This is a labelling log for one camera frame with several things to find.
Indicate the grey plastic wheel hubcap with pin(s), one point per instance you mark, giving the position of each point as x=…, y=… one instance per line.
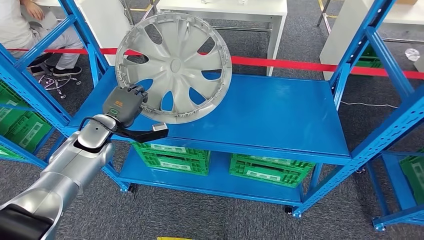
x=175, y=64

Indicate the person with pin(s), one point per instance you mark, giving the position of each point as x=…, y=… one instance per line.
x=13, y=26

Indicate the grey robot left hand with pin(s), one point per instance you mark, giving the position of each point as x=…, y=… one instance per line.
x=124, y=104

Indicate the green plastic crate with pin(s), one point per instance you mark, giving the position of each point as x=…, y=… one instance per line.
x=369, y=61
x=30, y=130
x=5, y=94
x=414, y=179
x=172, y=148
x=275, y=162
x=175, y=165
x=265, y=177

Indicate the large white table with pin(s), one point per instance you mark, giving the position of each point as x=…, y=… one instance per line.
x=341, y=39

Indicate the office chair with chrome base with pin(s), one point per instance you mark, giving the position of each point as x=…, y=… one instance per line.
x=41, y=61

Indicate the wide blue metal shelf rack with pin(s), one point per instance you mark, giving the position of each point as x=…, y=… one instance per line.
x=265, y=112

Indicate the clear crumpled plastic bag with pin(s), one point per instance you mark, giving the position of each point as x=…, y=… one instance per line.
x=412, y=54

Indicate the red barrier belt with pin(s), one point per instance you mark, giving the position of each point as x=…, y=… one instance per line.
x=281, y=63

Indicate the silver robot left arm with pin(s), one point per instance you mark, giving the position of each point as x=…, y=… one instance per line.
x=66, y=165

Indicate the white cabinet panel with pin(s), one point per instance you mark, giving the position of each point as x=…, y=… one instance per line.
x=102, y=26

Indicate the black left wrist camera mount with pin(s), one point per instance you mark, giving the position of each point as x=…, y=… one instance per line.
x=142, y=135

